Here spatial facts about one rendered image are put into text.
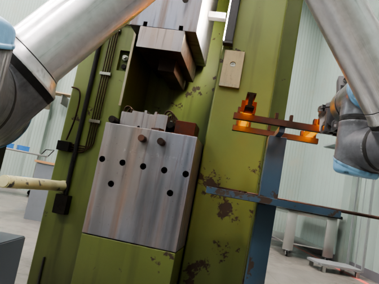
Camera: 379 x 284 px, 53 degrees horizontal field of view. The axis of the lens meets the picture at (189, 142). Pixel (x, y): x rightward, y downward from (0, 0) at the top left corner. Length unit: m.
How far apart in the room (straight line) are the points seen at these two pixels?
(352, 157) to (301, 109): 8.89
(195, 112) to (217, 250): 0.77
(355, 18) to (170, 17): 1.13
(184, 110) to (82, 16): 1.44
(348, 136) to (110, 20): 0.51
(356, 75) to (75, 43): 0.47
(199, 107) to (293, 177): 7.48
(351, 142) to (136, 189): 0.91
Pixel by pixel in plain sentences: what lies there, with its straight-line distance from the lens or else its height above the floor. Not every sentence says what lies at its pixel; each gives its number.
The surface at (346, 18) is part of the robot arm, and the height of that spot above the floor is 1.02.
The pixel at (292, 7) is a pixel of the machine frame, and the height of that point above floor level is 1.84.
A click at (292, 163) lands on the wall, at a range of 9.44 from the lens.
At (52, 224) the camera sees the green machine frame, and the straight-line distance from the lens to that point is 1.85.
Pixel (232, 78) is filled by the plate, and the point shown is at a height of 1.22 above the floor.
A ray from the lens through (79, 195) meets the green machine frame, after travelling 1.79.
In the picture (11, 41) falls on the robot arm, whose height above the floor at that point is 0.84.
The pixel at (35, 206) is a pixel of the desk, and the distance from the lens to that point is 5.10.
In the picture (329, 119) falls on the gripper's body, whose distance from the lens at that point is 1.05.
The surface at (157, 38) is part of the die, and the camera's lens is 1.69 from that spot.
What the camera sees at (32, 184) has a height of 0.62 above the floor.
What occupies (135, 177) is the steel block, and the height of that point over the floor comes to 0.72.
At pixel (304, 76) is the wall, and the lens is 9.93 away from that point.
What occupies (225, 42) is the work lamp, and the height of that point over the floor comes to 1.38.
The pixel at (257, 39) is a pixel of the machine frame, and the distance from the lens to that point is 1.79.
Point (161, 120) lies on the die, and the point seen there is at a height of 0.97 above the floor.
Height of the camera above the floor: 0.70
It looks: 7 degrees up
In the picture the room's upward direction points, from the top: 11 degrees clockwise
